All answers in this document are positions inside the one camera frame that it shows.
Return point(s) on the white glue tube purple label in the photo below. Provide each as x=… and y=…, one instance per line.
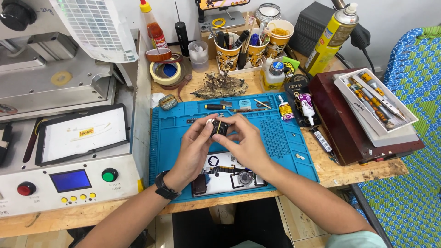
x=306, y=105

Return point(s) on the white laminating machine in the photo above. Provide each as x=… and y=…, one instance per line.
x=51, y=86

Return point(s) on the light blue plastic card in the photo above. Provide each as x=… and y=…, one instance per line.
x=244, y=104

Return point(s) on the black yellow screwdriver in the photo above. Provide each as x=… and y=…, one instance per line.
x=215, y=106

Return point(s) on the glass ashtray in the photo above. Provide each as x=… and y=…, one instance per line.
x=268, y=12

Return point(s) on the red sauce bottle yellow cap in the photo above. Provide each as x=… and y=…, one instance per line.
x=156, y=31

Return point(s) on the blue silicone repair mat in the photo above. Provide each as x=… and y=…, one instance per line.
x=172, y=144

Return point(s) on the black cylindrical tool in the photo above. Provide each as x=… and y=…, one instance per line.
x=182, y=38

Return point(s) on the white printed paper sheet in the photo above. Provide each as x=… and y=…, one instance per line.
x=96, y=27

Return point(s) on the metal blade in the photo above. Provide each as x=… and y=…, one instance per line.
x=226, y=103

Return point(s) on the black framed white tray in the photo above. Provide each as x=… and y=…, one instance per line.
x=82, y=134

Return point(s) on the round metal camera lens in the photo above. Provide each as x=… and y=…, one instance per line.
x=245, y=178

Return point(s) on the white cup holder tray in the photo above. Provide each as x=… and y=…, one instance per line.
x=241, y=70

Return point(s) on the yellow rubber band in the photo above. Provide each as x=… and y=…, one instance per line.
x=218, y=23

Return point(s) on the small white parts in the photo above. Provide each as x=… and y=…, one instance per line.
x=300, y=156

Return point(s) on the white box lid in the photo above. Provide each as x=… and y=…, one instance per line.
x=396, y=136

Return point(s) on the frosted plastic cup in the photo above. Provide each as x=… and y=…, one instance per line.
x=198, y=57

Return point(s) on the white box of tools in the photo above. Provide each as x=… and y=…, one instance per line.
x=375, y=100

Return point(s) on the person's black trousers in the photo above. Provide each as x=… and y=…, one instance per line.
x=255, y=224

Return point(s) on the black wristwatch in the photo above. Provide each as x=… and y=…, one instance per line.
x=165, y=187

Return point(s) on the person's left hand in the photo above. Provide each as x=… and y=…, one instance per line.
x=191, y=151

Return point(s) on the cream masking tape roll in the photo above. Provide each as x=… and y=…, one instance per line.
x=155, y=74

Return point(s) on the black power adapter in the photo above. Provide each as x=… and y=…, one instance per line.
x=360, y=36

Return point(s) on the black speaker box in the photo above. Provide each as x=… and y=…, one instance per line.
x=310, y=31

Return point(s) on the small black camera module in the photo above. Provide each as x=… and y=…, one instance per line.
x=219, y=127

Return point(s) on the white plate with phone parts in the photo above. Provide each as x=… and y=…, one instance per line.
x=220, y=184

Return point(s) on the yellow glue tube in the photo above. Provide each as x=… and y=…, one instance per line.
x=285, y=109

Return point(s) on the brown tape roll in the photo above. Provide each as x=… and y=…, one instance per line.
x=158, y=55

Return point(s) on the dark brown rectangular part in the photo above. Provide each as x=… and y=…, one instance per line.
x=199, y=184

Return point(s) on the speckled stone block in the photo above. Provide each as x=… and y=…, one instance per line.
x=167, y=102

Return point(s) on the grey phone stand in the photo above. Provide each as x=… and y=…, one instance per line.
x=224, y=17

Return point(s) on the white paper scrap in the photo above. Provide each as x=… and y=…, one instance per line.
x=155, y=100

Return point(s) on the brown model sailing ship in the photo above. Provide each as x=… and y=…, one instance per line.
x=220, y=86

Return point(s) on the yellow paper cup with tools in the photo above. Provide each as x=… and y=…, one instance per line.
x=227, y=55
x=256, y=53

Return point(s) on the smartphone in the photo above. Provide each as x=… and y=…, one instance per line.
x=224, y=3

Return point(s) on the person's light green shirt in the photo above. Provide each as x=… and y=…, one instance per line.
x=358, y=240

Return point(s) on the green card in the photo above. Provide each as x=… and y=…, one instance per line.
x=291, y=63

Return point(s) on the person's right hand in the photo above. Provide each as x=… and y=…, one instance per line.
x=246, y=144

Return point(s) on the black glue tube white label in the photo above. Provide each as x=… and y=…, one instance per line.
x=322, y=141

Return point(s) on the thin brown rod tool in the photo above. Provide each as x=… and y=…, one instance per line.
x=248, y=110

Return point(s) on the wooden stick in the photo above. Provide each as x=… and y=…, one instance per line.
x=263, y=103

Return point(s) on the blue green woven chair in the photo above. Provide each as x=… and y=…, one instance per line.
x=413, y=172

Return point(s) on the yellow paper cup rubber bands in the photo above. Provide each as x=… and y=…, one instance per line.
x=277, y=43

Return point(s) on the dark red wooden box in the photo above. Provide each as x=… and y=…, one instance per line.
x=337, y=131

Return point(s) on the black flat package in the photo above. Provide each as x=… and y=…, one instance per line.
x=293, y=89

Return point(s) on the yellow spray can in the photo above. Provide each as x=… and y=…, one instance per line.
x=329, y=44

